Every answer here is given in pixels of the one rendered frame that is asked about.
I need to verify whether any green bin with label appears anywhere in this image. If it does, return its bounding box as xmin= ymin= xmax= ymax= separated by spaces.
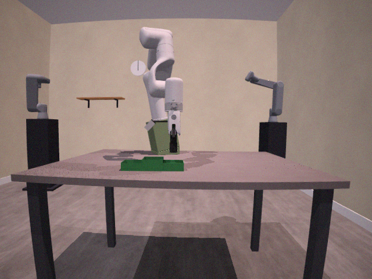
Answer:
xmin=121 ymin=156 xmax=184 ymax=171

